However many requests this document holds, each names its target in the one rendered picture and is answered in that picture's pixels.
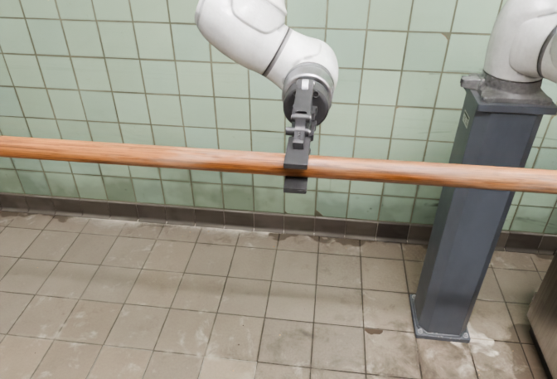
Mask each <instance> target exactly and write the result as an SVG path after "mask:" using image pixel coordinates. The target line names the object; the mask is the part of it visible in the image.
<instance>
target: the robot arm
mask: <svg viewBox="0 0 557 379"><path fill-rule="evenodd" d="M286 15H287V11H286V8H285V4H284V0H199V2H198V4H197V7H196V13H195V23H196V26H197V27H198V29H199V31H200V33H201V34H202V35H203V37H204V38H205V39H207V40H208V42H209V43H210V44H211V45H213V47H215V48H216V49H217V50H218V51H219V52H221V53H222V54H224V55H225V56H227V57H228V58H230V59H231V60H233V61H234V62H236V63H238V64H239V65H241V66H243V67H245V68H247V69H249V70H253V71H255V72H257V73H259V74H261V75H262V76H264V77H265V78H267V79H268V80H270V81H272V82H273V83H274V84H276V86H278V87H279V88H280V89H281V90H282V101H283V112H284V115H285V117H286V118H287V120H288V121H289V122H290V123H291V124H292V127H286V135H291V136H292V137H291V136H289V137H288V145H287V149H286V153H285V158H284V162H283V167H284V168H291V169H305V170H307V169H308V158H309V155H310V153H311V152H312V150H311V146H310V143H311V142H312V141H313V138H314V132H315V131H316V127H317V126H318V125H319V124H321V123H322V122H323V121H324V120H325V118H326V117H327V114H328V110H329V109H330V108H331V106H332V98H333V93H334V90H335V89H336V86H337V81H338V64H337V58H336V56H335V54H334V52H333V50H332V48H331V47H330V46H329V45H328V44H327V43H325V42H324V41H321V40H318V39H316V38H312V37H309V36H304V35H303V34H300V33H298V32H296V31H294V30H293V29H291V28H289V27H287V26H286V25H284V22H285V17H286ZM543 78H545V79H547V80H550V81H552V82H554V83H555V84H557V0H507V1H506V3H505V4H504V6H503V7H502V9H501V10H500V12H499V14H498V16H497V18H496V20H495V23H494V26H493V28H492V33H491V35H490V39H489V42H488V45H487V52H486V56H485V62H484V66H483V69H482V73H481V74H477V73H472V74H469V75H468V77H462V78H461V80H460V84H461V85H460V86H461V87H463V88H468V89H472V90H476V91H477V92H478V94H479V95H480V96H481V99H480V101H481V102H484V103H489V104H490V103H511V104H538V105H543V106H550V105H551V104H552V101H553V100H552V99H551V98H550V97H549V96H548V95H546V94H545V93H544V92H543V90H542V89H541V84H542V80H543ZM307 186H308V177H289V176H286V177H285V181H284V186H283V192H286V193H298V194H306V193H307Z"/></svg>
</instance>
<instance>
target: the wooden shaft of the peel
mask: <svg viewBox="0 0 557 379"><path fill-rule="evenodd" d="M0 157H5V158H29V159H41V160H54V161H66V162H78V163H102V164H115V165H128V166H140V167H153V168H177V169H190V170H202V171H214V172H238V173H251V174H263V175H276V176H289V177H313V178H326V179H338V180H351V181H363V182H387V183H399V184H412V185H425V186H437V187H461V188H474V189H487V190H499V191H512V192H535V193H548V194H557V170H545V169H532V168H506V167H493V166H479V165H466V164H452V163H426V162H413V161H400V160H385V159H372V158H346V157H333V156H319V155H309V158H308V169H307V170H305V169H291V168H284V167H283V162H284V158H285V153H266V152H253V151H240V150H226V149H212V148H186V147H173V146H159V145H146V144H132V143H106V142H93V141H79V140H66V139H53V138H26V137H13V136H0Z"/></svg>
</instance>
